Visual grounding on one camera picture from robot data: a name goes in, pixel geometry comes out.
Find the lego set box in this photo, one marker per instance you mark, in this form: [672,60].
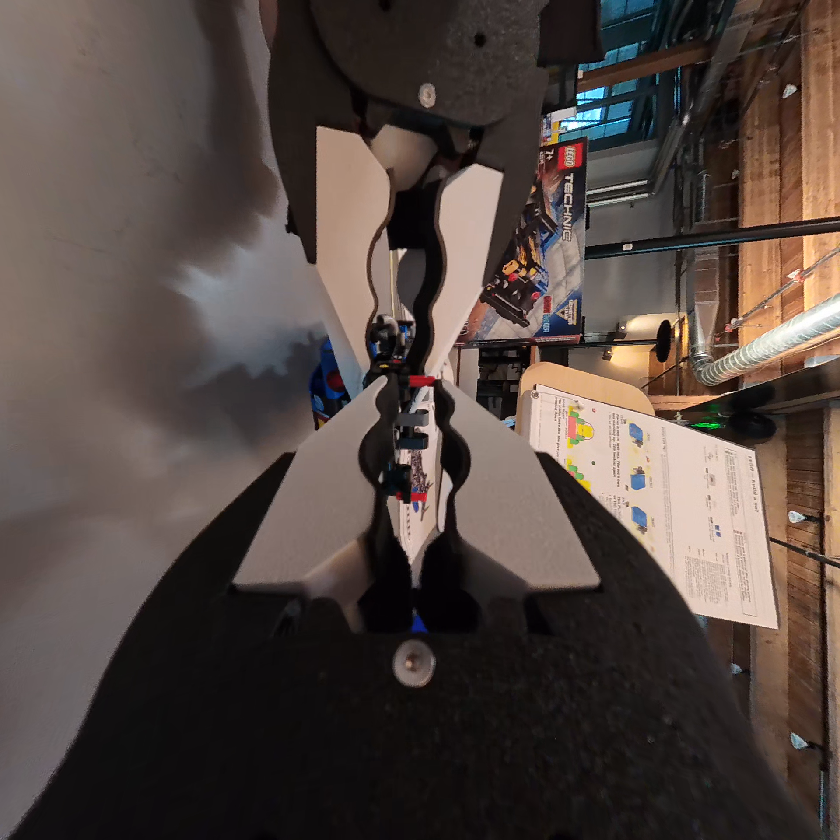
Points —
[554,262]

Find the open instruction booklet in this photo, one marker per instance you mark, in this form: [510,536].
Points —
[410,528]

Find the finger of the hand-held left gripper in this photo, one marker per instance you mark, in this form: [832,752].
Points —
[469,249]
[344,223]

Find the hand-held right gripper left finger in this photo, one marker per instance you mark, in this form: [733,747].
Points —
[308,512]

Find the black lego model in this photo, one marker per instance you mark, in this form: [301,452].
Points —
[397,482]

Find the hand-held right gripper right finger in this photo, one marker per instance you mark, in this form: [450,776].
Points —
[518,518]

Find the silver duct pipe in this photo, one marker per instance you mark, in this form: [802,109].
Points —
[774,348]

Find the white task instruction sheet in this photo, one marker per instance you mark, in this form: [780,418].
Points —
[689,512]

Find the blue lego part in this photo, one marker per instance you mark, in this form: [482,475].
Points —
[328,371]

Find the black device with green light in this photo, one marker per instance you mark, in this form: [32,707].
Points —
[735,413]

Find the plywood board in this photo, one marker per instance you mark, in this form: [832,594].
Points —
[590,380]

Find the black pole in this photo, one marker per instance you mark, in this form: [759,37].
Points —
[722,238]

